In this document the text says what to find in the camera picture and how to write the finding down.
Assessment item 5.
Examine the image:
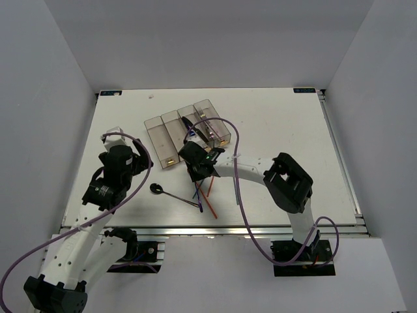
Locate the teal chopstick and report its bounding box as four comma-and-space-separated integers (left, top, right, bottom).
233, 177, 240, 206
192, 179, 205, 199

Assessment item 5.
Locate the black knife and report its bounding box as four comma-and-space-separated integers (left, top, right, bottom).
181, 116, 209, 149

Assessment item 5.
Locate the black spoon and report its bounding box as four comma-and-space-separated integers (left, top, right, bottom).
149, 183, 199, 207

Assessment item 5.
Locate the gold spoon purple handle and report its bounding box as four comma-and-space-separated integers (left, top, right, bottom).
194, 182, 203, 213

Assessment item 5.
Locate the fork with dark handle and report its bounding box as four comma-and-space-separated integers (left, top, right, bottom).
196, 108, 211, 137

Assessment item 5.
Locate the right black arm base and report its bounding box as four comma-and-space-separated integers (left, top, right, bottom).
266, 239, 336, 277

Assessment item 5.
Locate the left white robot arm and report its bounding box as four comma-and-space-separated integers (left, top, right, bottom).
23, 132, 153, 312

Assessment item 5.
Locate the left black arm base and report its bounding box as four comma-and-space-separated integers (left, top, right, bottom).
102, 228, 165, 274

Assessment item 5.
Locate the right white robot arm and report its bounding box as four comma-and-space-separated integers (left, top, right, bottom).
179, 141, 320, 260

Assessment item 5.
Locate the short orange chopstick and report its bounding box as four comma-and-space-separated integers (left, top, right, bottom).
207, 176, 214, 197

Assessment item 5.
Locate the long orange chopstick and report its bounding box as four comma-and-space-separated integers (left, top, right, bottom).
199, 186, 218, 220

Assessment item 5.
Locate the left blue table label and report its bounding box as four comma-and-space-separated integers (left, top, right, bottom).
100, 90, 122, 97

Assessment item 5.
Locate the blue table label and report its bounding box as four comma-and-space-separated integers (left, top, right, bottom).
100, 90, 122, 97
293, 87, 316, 93

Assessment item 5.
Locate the right blue table label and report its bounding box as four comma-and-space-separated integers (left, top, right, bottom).
293, 87, 316, 93

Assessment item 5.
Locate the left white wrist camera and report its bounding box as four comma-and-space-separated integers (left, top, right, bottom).
100, 127, 127, 152

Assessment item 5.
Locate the aluminium table rail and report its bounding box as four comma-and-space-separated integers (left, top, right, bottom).
60, 223, 371, 238

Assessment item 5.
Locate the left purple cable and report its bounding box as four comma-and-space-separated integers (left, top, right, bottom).
0, 132, 154, 313

